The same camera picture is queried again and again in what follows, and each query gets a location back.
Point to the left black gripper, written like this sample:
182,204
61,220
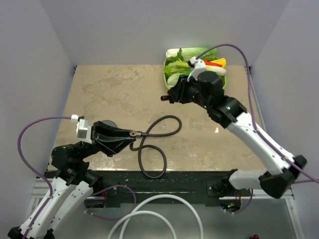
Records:
110,145

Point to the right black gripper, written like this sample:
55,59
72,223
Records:
178,92

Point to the black T-shaped fitting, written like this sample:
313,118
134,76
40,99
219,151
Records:
165,98

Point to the grey shower head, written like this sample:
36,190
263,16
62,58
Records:
110,123

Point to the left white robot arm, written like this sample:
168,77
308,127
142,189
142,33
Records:
73,181

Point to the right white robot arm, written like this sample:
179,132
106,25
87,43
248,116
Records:
207,92

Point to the green vegetable tray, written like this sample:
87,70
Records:
170,68

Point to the napa cabbage in front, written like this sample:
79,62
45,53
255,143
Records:
173,79

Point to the napa cabbage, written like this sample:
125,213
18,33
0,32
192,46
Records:
173,79
186,54

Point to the green celery stalk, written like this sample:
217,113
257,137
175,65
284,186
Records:
218,70

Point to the napa cabbage at back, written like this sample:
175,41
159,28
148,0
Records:
186,54

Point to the orange carrot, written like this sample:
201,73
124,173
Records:
209,63

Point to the yellow pepper piece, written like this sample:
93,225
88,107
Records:
221,61

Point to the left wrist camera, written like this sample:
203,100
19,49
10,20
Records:
83,130

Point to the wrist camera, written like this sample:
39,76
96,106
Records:
83,130
197,66

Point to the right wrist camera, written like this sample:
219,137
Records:
197,66

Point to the black mounting base plate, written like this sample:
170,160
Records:
197,187

